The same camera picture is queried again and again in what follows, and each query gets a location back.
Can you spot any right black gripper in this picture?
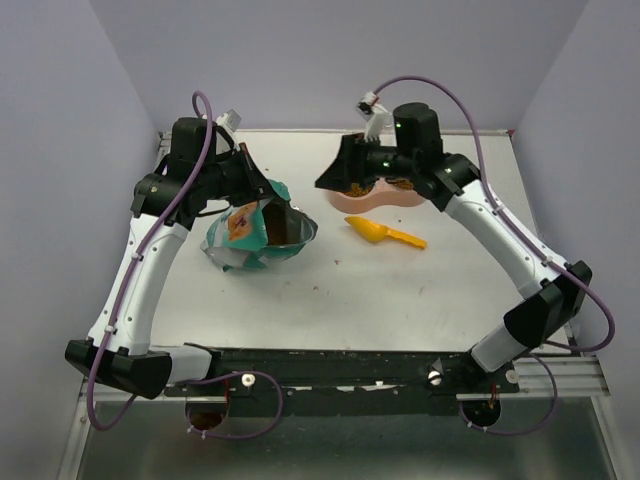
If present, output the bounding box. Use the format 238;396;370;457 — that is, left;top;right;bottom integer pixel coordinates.
316;132;418;193

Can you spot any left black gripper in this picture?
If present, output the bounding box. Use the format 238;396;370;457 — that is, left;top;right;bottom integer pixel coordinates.
200;142;280;207

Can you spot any teal dog food bag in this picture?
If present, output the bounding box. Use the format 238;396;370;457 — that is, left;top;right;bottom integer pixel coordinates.
200;180;318;271

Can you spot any yellow plastic scoop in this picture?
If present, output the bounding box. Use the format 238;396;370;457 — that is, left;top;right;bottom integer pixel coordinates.
345;216;427;250

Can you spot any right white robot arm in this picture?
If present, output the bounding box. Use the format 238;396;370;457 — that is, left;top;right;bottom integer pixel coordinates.
315;102;592;392

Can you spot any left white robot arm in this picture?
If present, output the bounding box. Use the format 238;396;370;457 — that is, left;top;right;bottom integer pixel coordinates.
65;111;272;399

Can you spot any pink double pet bowl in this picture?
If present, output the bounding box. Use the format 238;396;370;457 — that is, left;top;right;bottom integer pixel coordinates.
325;189;425;215

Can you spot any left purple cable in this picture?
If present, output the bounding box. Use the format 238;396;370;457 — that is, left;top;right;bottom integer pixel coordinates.
85;90;284;442

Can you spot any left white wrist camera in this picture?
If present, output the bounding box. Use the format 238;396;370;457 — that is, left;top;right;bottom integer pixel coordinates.
215;109;241;149

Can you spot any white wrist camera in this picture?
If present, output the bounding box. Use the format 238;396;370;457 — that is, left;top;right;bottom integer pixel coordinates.
215;109;241;149
356;91;393;142

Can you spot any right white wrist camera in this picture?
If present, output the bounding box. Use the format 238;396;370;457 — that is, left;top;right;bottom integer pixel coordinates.
356;91;393;142

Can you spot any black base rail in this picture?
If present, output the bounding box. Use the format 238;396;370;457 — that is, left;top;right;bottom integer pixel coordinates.
164;348;519;418

